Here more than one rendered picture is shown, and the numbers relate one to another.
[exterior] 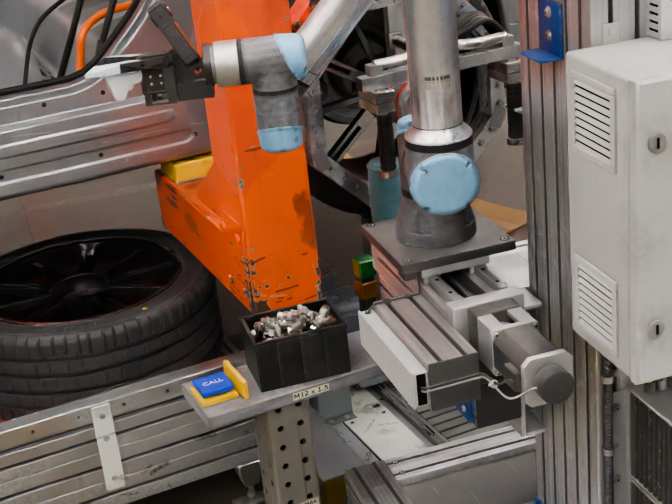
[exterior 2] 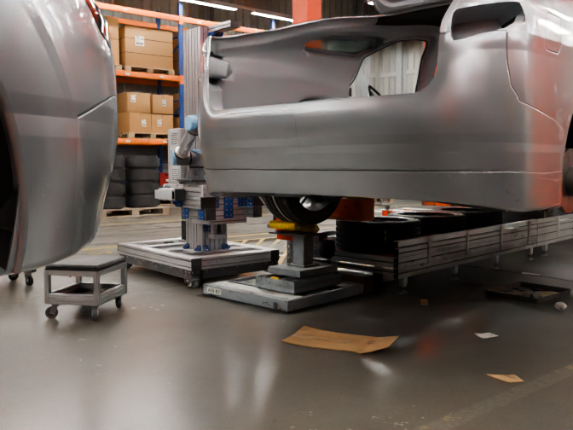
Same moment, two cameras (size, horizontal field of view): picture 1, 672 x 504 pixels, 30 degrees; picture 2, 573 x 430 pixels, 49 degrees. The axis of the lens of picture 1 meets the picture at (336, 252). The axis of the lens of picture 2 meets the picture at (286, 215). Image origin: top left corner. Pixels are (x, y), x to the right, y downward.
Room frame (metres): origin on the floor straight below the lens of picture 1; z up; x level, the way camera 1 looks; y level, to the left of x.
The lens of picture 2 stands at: (7.11, -2.04, 0.93)
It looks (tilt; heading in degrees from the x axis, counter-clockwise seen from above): 5 degrees down; 156
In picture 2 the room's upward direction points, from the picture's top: straight up
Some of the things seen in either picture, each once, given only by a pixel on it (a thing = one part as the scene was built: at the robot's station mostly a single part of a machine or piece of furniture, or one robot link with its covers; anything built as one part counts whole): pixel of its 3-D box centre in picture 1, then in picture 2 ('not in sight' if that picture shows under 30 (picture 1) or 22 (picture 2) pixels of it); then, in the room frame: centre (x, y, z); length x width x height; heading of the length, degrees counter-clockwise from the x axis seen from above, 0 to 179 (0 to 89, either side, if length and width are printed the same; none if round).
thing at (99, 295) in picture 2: not in sight; (86, 286); (3.01, -1.59, 0.17); 0.43 x 0.36 x 0.34; 145
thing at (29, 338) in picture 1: (88, 319); (377, 233); (2.86, 0.64, 0.39); 0.66 x 0.66 x 0.24
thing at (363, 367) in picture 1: (290, 377); not in sight; (2.36, 0.13, 0.44); 0.43 x 0.17 x 0.03; 113
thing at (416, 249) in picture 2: not in sight; (477, 241); (2.87, 1.62, 0.28); 2.47 x 0.06 x 0.22; 113
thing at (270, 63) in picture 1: (272, 60); not in sight; (2.02, 0.07, 1.21); 0.11 x 0.08 x 0.09; 92
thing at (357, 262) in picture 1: (364, 266); not in sight; (2.44, -0.06, 0.64); 0.04 x 0.04 x 0.04; 23
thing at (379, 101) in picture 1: (376, 97); not in sight; (2.71, -0.13, 0.93); 0.09 x 0.05 x 0.05; 23
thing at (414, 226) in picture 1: (434, 207); not in sight; (2.16, -0.19, 0.87); 0.15 x 0.15 x 0.10
